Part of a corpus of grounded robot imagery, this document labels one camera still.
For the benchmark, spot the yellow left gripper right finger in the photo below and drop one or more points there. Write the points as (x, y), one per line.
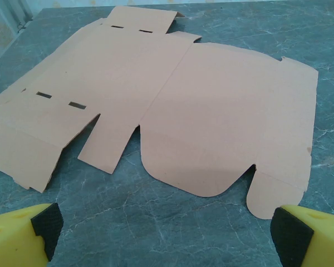
(317, 239)

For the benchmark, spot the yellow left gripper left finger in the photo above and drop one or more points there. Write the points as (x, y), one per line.
(14, 236)

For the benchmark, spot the aluminium frame post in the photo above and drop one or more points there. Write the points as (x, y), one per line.
(25, 12)

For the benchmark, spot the orange cardboard paper box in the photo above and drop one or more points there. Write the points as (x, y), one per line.
(211, 111)

